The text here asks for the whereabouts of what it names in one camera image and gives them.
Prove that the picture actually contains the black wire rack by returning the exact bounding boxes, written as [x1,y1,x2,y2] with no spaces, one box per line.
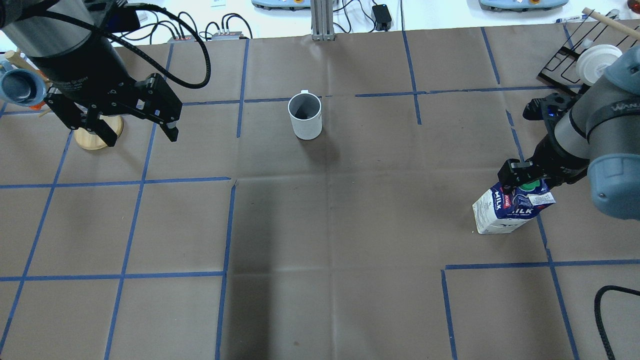
[537,17,639,95]

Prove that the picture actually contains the aluminium frame post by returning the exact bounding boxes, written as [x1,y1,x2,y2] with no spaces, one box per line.
[310,0,336,41]

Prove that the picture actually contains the white paper cup lid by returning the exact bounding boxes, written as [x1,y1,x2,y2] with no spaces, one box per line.
[576,44,623,86]

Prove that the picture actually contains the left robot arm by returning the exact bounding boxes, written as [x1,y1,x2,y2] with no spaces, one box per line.
[1,0,182,147]

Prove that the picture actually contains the black power adapter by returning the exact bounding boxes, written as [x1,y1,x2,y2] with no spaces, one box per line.
[371,3,393,32]

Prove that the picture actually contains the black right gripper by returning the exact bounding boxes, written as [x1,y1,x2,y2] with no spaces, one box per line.
[497,92,590,193]

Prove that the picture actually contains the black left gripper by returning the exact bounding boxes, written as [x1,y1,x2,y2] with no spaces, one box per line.
[44,63,183,147]

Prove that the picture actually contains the orange mug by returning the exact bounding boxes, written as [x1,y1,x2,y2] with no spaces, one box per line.
[29,101,46,111]

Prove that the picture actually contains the white mug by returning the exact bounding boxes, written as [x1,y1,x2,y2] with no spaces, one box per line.
[286,89,323,141]

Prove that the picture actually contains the blue white milk carton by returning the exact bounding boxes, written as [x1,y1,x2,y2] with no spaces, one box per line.
[471,180,556,235]

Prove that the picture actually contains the blue mug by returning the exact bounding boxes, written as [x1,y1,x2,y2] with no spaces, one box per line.
[0,60,47,107]

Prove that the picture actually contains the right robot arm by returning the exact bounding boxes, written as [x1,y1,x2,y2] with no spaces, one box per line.
[497,46,640,220]

